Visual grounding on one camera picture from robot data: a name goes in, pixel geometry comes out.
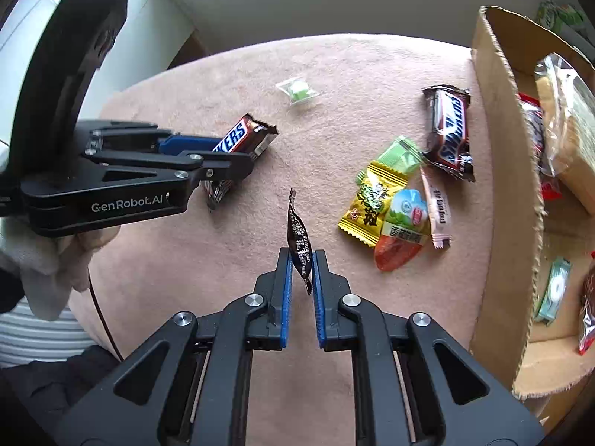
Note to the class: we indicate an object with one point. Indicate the striped shirt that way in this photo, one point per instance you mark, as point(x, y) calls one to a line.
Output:
point(42, 339)

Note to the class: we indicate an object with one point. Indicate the small black snack packet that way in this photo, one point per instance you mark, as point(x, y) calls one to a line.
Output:
point(297, 237)

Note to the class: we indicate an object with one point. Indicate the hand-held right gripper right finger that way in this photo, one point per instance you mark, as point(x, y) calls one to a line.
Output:
point(320, 288)

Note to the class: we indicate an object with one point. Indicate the brown chocolate bar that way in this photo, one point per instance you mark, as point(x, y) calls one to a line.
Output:
point(448, 130)
point(239, 137)

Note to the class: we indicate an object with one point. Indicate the clear packet with red ends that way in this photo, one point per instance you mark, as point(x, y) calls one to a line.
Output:
point(589, 311)
point(534, 134)

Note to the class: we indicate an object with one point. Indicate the cardboard box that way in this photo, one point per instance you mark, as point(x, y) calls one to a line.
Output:
point(506, 241)

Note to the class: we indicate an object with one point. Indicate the yellow candy packet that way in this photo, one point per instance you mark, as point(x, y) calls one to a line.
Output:
point(367, 209)

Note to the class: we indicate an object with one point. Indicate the pink stick packet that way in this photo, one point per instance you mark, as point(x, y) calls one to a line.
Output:
point(439, 213)

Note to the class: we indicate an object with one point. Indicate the green and white packet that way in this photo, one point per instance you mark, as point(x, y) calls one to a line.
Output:
point(555, 288)

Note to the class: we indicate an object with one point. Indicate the green snack packet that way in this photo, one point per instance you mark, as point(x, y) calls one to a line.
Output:
point(399, 155)

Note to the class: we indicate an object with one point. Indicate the clear-wrapped green candy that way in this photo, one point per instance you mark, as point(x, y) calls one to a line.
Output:
point(299, 91)

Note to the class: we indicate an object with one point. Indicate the orange jelly packet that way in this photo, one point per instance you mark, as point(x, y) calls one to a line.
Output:
point(402, 237)

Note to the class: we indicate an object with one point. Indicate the person's left hand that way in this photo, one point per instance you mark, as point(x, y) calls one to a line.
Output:
point(46, 269)

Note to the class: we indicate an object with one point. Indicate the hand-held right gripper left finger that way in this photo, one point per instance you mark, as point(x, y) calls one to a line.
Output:
point(286, 288)

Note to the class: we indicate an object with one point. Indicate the clear-wrapped yellow bread packet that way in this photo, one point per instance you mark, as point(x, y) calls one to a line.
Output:
point(571, 121)

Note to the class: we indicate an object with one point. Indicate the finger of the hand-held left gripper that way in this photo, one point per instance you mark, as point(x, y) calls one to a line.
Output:
point(186, 141)
point(223, 167)

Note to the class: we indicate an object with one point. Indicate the dark pants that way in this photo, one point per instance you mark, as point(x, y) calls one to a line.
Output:
point(46, 390)

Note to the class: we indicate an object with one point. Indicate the green gift bag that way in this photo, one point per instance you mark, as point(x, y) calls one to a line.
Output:
point(558, 14)

